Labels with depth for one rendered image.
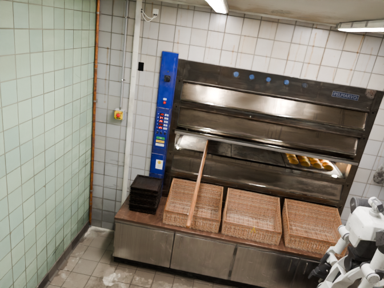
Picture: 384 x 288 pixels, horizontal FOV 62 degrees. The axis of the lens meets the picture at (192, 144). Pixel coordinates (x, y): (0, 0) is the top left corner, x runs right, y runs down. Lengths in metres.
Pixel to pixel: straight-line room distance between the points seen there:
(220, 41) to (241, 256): 2.05
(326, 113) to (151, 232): 2.05
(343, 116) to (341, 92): 0.23
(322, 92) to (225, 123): 0.96
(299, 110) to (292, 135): 0.25
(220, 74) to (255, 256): 1.78
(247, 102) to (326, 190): 1.25
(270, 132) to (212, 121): 0.59
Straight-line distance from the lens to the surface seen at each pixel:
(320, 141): 3.42
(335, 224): 3.72
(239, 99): 3.20
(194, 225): 3.19
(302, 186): 3.57
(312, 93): 3.29
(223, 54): 3.14
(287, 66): 3.19
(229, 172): 3.44
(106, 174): 3.74
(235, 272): 3.43
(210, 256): 3.32
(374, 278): 2.53
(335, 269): 2.85
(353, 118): 3.44
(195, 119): 3.26
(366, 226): 2.51
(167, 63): 3.18
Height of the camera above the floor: 2.42
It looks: 20 degrees down
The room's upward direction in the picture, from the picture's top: 9 degrees clockwise
